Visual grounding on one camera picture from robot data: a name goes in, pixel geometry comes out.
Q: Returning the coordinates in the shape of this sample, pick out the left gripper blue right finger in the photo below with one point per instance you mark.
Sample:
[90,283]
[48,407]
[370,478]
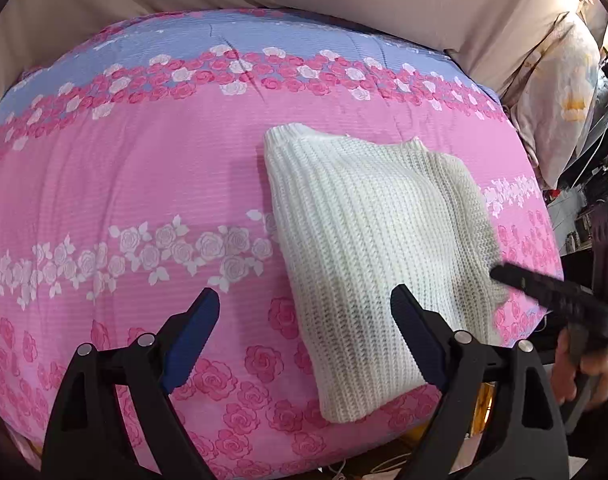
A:
[425,333]

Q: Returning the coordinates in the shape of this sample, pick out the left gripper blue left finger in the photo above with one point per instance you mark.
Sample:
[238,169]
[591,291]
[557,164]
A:
[184,336]

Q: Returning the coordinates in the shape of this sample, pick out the white red black knit sweater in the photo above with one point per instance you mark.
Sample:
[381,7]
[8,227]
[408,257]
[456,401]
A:
[354,220]

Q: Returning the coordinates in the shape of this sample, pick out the floral white pillow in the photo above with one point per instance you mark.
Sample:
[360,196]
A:
[552,98]

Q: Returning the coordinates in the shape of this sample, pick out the cluttered dark shelf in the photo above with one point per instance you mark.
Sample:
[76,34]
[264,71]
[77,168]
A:
[584,180]

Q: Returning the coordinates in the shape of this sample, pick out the person's right hand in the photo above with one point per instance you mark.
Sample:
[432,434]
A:
[562,378]

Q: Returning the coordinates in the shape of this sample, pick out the pink floral quilt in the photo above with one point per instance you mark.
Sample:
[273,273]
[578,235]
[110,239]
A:
[131,177]

